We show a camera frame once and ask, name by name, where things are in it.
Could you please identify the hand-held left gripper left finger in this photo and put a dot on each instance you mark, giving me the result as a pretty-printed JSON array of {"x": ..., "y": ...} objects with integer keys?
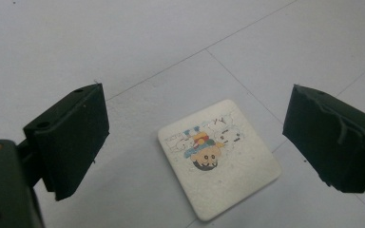
[{"x": 71, "y": 139}]

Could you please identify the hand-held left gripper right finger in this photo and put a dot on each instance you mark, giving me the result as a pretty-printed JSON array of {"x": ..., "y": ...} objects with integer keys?
[{"x": 332, "y": 148}]

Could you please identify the white square cartoon coaster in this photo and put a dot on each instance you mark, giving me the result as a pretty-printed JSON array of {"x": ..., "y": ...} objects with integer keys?
[{"x": 231, "y": 180}]

